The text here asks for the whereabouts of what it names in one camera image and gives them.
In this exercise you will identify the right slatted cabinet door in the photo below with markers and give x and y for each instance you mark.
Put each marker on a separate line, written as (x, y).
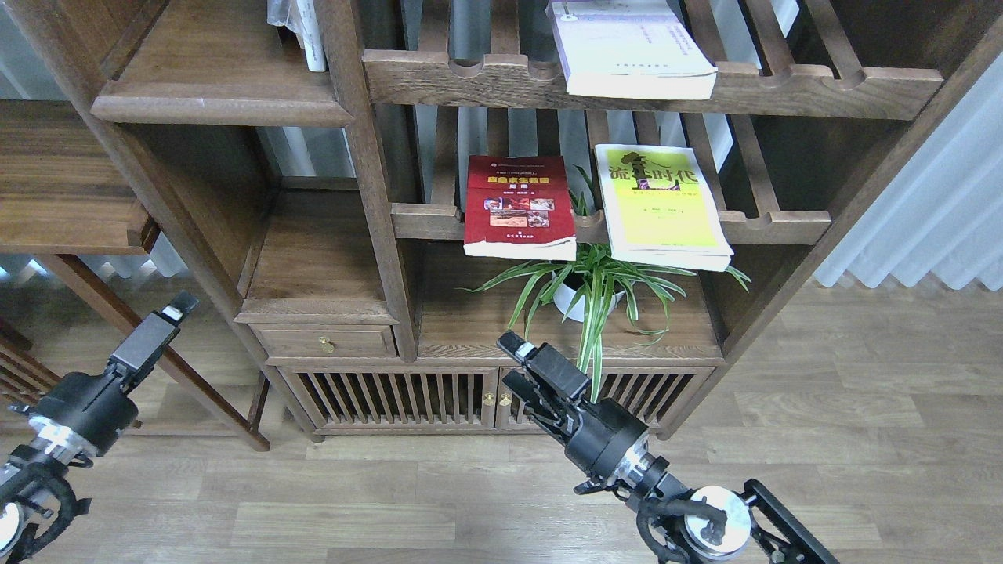
(655, 395)

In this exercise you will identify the wooden side table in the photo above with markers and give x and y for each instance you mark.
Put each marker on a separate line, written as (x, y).
(63, 199)

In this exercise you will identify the white curtain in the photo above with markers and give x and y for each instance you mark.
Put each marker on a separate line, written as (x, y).
(942, 215)

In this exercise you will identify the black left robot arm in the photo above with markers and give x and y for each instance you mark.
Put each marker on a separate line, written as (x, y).
(38, 504)

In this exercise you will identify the white purple cover book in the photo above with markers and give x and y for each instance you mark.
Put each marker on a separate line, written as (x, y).
(629, 50)

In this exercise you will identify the slatted cabinet door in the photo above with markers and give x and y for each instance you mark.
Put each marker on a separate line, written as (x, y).
(655, 395)
(396, 400)

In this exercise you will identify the yellow green cover book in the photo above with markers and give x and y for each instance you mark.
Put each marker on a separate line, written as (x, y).
(659, 208)

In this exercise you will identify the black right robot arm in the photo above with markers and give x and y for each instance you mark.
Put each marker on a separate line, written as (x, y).
(677, 523)

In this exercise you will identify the small wooden drawer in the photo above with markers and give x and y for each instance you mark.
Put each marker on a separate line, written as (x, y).
(325, 341)

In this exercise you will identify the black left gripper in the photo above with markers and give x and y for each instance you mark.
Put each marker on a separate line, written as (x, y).
(86, 414)

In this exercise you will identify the white rolled papers in plastic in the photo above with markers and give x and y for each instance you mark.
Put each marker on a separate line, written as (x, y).
(300, 18)

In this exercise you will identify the dark wooden bookshelf unit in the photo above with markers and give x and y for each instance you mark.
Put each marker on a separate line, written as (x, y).
(335, 198)

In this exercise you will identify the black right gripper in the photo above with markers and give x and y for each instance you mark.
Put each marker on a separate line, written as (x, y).
(552, 397)

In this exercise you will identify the green spider plant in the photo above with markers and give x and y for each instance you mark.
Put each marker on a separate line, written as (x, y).
(599, 279)

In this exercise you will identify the red cover book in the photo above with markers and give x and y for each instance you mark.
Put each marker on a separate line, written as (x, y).
(519, 208)

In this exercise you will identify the left slatted cabinet door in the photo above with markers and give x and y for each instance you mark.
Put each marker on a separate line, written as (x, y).
(396, 400)

